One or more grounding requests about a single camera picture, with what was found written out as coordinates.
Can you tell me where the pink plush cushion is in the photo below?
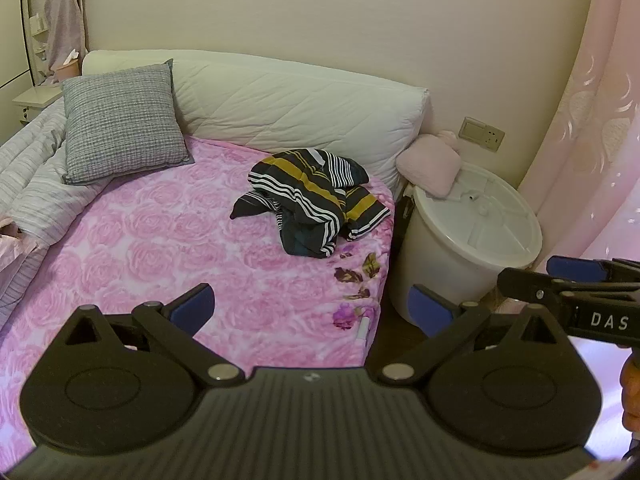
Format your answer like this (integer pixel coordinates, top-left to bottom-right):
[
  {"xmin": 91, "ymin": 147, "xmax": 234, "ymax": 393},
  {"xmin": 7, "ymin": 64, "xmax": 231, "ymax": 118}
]
[{"xmin": 396, "ymin": 131, "xmax": 462, "ymax": 198}]

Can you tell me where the white lidded bucket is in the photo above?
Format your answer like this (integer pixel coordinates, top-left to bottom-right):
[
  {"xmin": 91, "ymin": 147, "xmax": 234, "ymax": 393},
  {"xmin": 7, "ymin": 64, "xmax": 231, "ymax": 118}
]
[{"xmin": 390, "ymin": 162, "xmax": 543, "ymax": 328}]

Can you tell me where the striped shirt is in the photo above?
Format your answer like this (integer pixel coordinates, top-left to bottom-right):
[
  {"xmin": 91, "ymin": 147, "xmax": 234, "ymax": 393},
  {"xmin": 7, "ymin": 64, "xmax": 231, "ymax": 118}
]
[{"xmin": 230, "ymin": 149, "xmax": 393, "ymax": 259}]

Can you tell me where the grey striped duvet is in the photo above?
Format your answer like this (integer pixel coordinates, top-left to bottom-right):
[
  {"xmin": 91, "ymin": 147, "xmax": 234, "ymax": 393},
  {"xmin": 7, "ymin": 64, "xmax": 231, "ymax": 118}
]
[{"xmin": 0, "ymin": 97, "xmax": 108, "ymax": 248}]

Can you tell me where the person's right hand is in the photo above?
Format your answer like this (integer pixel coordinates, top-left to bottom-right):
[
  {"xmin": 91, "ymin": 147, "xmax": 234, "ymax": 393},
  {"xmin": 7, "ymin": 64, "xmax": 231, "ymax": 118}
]
[{"xmin": 620, "ymin": 355, "xmax": 640, "ymax": 431}]

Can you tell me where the white wardrobe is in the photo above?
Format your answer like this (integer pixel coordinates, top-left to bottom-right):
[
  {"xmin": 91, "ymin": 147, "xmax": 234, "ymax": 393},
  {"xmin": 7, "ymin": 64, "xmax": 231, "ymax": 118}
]
[{"xmin": 0, "ymin": 0, "xmax": 37, "ymax": 106}]

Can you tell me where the pink rose bed sheet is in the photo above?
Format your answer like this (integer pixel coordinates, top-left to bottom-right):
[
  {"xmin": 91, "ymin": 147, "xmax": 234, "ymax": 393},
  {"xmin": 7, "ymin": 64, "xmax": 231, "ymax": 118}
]
[{"xmin": 0, "ymin": 135, "xmax": 396, "ymax": 461}]

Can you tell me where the pink curtain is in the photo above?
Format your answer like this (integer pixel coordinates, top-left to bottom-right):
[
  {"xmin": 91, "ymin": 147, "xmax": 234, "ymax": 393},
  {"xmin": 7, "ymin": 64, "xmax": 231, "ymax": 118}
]
[{"xmin": 517, "ymin": 0, "xmax": 640, "ymax": 281}]

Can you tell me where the gold wall socket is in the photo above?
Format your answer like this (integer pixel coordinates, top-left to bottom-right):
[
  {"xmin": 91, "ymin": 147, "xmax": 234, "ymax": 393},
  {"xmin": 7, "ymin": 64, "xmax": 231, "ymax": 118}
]
[{"xmin": 459, "ymin": 116, "xmax": 506, "ymax": 153}]

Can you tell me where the white nightstand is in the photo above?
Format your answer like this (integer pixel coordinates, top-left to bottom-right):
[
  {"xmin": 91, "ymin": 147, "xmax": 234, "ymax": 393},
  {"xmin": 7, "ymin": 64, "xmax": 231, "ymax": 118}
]
[{"xmin": 11, "ymin": 82, "xmax": 65, "ymax": 128}]

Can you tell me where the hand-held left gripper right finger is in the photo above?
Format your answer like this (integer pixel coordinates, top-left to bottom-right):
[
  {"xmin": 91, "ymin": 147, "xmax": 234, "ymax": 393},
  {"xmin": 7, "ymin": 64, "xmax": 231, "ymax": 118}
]
[{"xmin": 365, "ymin": 284, "xmax": 573, "ymax": 388}]

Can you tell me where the pink tissue box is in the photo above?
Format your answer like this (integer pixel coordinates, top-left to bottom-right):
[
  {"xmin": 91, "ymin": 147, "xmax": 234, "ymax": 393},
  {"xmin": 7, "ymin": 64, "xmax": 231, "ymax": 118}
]
[{"xmin": 54, "ymin": 50, "xmax": 81, "ymax": 79}]

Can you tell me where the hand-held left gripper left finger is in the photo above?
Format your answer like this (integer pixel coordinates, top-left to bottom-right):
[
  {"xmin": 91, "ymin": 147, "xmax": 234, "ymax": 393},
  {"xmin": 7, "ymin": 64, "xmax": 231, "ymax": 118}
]
[{"xmin": 62, "ymin": 282, "xmax": 246, "ymax": 388}]

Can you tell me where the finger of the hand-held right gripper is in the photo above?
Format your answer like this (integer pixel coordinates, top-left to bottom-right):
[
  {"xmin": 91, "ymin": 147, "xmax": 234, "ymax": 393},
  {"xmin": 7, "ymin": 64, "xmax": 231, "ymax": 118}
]
[
  {"xmin": 497, "ymin": 267, "xmax": 577, "ymax": 312},
  {"xmin": 546, "ymin": 256, "xmax": 640, "ymax": 287}
]

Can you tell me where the pink hanging towel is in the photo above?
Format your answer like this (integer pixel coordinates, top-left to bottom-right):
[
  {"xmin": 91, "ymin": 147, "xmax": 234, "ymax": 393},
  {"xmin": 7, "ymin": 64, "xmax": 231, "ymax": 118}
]
[{"xmin": 44, "ymin": 0, "xmax": 86, "ymax": 73}]

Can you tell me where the grey checked pillow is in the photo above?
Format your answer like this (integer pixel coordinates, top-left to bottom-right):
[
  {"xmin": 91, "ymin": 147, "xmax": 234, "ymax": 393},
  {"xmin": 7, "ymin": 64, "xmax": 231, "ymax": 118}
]
[{"xmin": 61, "ymin": 58, "xmax": 196, "ymax": 186}]

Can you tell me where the white padded headboard cushion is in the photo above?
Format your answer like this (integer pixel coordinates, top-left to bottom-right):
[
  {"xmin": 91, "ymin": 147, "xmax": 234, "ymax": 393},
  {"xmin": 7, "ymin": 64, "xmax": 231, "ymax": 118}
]
[{"xmin": 81, "ymin": 50, "xmax": 432, "ymax": 196}]

